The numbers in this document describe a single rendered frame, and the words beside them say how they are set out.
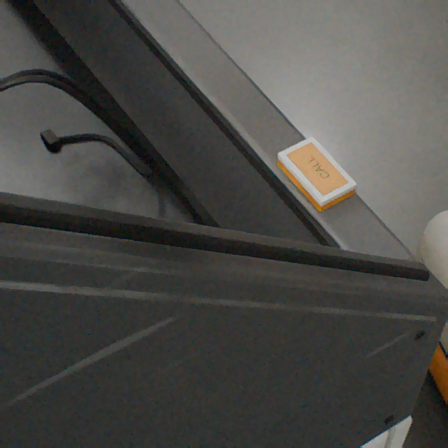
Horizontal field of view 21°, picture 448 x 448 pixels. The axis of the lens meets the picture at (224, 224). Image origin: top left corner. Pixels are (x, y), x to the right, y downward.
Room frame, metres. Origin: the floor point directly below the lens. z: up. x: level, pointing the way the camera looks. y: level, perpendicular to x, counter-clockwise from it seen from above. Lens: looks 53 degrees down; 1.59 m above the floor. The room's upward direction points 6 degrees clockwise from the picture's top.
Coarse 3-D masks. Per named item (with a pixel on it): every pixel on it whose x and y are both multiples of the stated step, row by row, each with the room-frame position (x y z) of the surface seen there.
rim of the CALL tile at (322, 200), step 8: (304, 144) 0.55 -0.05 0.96; (280, 152) 0.54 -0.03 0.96; (288, 152) 0.54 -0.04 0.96; (280, 160) 0.54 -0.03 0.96; (288, 160) 0.54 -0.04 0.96; (288, 168) 0.53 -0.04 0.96; (296, 168) 0.53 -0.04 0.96; (336, 168) 0.54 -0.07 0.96; (296, 176) 0.53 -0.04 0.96; (304, 176) 0.53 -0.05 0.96; (344, 176) 0.53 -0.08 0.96; (304, 184) 0.52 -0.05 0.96; (352, 184) 0.52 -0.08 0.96; (312, 192) 0.51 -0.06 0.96; (336, 192) 0.51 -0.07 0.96; (344, 192) 0.52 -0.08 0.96; (320, 200) 0.51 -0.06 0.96; (328, 200) 0.51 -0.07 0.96
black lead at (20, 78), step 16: (0, 80) 0.53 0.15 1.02; (16, 80) 0.53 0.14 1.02; (32, 80) 0.53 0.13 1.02; (48, 80) 0.53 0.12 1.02; (64, 80) 0.55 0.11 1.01; (80, 96) 0.54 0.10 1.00; (96, 112) 0.54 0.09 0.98; (112, 128) 0.55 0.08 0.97; (48, 144) 0.63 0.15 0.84; (112, 144) 0.64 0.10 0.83; (128, 144) 0.55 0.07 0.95; (128, 160) 0.63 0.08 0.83; (144, 160) 0.55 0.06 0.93; (144, 176) 0.61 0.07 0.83; (160, 176) 0.55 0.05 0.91; (176, 192) 0.56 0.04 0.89; (192, 208) 0.56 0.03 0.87
